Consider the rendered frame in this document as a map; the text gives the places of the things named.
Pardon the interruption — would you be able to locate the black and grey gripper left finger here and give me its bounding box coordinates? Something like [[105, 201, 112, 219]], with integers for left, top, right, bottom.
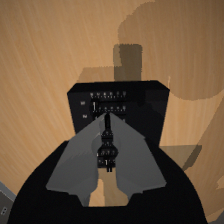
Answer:
[[7, 113, 108, 224]]

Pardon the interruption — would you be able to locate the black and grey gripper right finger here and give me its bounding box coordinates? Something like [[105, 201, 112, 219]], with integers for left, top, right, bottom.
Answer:
[[108, 113, 208, 224]]

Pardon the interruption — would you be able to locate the black lighting desk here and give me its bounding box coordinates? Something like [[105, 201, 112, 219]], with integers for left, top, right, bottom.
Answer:
[[67, 80, 170, 172]]

